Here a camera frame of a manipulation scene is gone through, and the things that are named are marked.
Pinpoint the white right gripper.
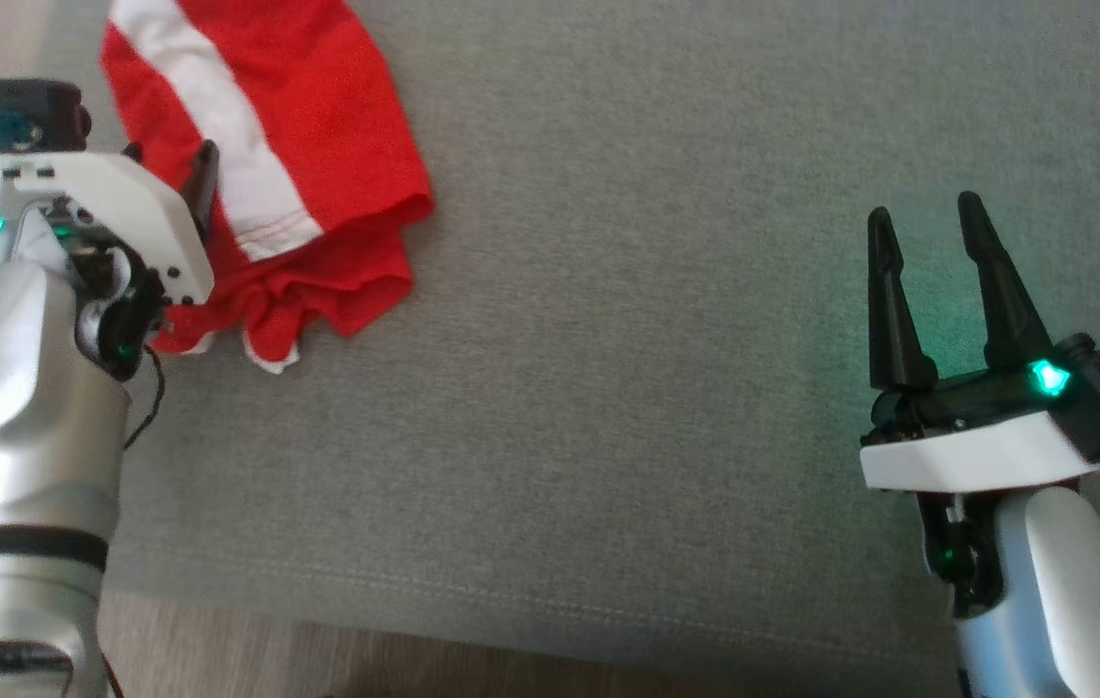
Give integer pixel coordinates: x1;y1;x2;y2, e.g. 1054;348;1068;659
860;191;1100;617

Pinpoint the grey sofa seat cushion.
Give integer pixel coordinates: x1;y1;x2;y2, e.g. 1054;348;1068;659
0;0;1100;698

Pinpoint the red shorts white stripe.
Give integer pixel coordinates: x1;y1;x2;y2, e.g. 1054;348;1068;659
101;0;436;375

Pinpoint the thin black left gripper cable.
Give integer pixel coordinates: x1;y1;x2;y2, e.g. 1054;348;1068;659
123;344;167;452

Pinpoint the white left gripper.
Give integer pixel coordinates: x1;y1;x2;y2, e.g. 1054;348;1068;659
0;141;221;379

